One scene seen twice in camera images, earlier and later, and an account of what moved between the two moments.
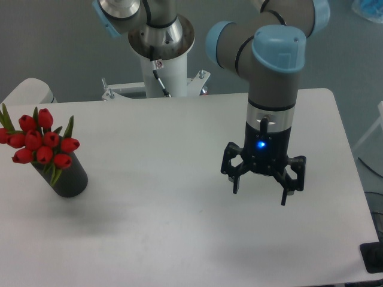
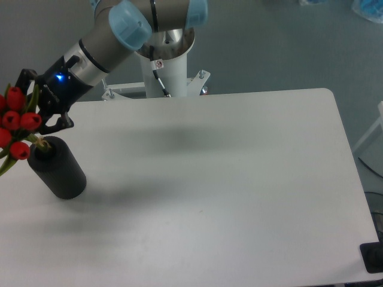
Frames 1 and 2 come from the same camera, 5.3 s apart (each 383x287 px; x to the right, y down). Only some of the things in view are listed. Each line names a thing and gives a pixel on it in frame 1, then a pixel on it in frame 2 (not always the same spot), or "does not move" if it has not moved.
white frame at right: x=380 y=121 does not move
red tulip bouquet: x=39 y=140 to x=17 y=120
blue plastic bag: x=372 y=10 does not move
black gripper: x=265 y=152 to x=57 y=89
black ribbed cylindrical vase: x=71 y=182 does not move
